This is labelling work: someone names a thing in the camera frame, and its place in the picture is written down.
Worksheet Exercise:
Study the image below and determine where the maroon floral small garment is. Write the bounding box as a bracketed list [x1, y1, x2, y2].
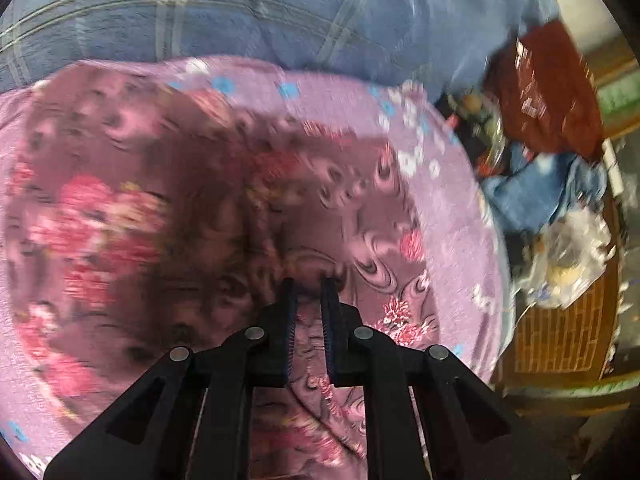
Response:
[2, 68, 437, 479]

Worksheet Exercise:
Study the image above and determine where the brown woven mat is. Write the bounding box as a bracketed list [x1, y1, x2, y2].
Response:
[497, 194, 620, 388]

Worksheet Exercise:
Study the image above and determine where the clear plastic bag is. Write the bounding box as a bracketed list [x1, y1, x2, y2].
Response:
[518, 207, 616, 309]

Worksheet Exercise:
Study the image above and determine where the purple floral bed sheet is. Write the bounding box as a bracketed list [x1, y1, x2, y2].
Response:
[1, 58, 508, 476]

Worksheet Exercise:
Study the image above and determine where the blue denim cloth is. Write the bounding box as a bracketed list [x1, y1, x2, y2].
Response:
[482, 142, 608, 234]

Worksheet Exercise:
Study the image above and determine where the red plastic bag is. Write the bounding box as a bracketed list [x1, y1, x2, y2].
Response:
[485, 20, 604, 164]

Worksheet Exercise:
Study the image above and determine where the blue plaid blanket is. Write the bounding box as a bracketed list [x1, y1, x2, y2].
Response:
[1, 0, 560, 96]

